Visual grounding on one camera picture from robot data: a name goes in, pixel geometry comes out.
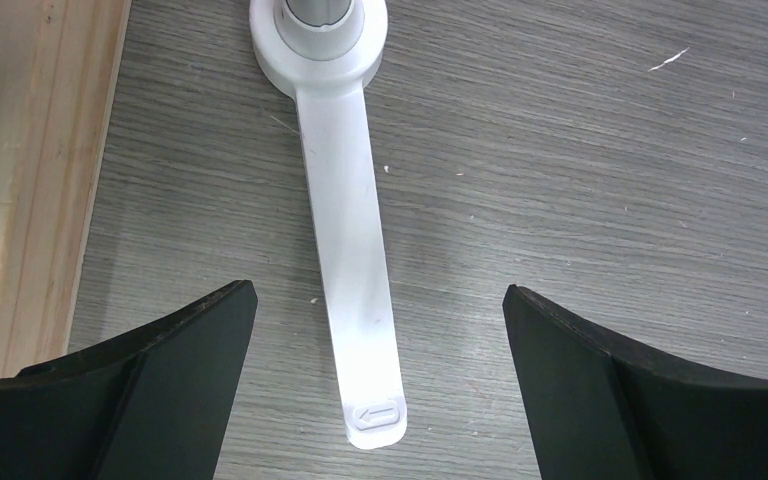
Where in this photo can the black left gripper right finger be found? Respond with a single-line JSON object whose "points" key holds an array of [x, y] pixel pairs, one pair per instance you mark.
{"points": [[601, 405]]}

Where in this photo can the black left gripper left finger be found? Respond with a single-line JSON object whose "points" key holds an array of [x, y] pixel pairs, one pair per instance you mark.
{"points": [[151, 403]]}

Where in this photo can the white garment rack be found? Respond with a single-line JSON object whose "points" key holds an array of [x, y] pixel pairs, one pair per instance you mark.
{"points": [[322, 54]]}

